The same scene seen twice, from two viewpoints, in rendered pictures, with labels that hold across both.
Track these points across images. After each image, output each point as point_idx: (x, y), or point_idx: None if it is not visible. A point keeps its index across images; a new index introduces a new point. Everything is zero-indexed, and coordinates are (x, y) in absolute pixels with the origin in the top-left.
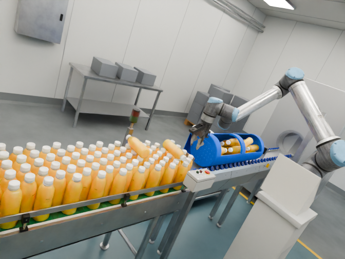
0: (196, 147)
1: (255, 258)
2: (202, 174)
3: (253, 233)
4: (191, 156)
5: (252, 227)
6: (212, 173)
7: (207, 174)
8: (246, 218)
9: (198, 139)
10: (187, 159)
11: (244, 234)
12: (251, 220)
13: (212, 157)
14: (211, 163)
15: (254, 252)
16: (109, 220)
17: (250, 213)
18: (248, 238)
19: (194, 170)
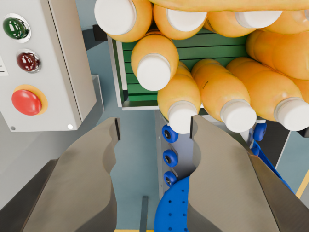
0: (107, 118)
1: (6, 122)
2: (0, 50)
3: (3, 143)
4: (171, 115)
5: (4, 149)
6: (32, 128)
7: (13, 91)
8: (18, 153)
9: (88, 216)
10: (153, 60)
11: (26, 134)
12: (4, 156)
13: (166, 223)
14: (161, 201)
15: (5, 126)
16: None
17: (3, 165)
18: (17, 133)
19: (36, 24)
